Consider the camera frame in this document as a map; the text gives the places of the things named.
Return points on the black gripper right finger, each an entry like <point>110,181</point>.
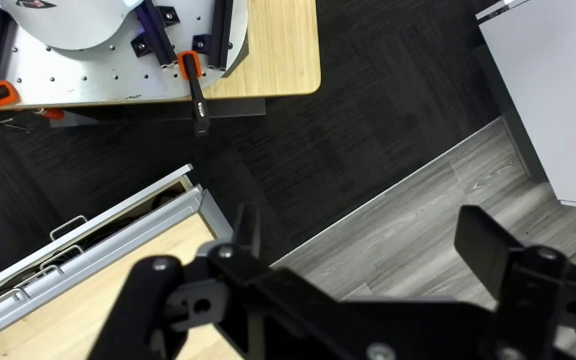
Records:
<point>534,300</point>

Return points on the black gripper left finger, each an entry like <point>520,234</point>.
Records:
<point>148,300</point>

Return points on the white workbench cabinet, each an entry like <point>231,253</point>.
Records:
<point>100,240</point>

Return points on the plain white cabinet box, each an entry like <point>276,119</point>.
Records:
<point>554,92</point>

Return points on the silver perforated mounting plate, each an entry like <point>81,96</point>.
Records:
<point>89,77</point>

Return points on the small light wooden table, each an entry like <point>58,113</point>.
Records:
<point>280,46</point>

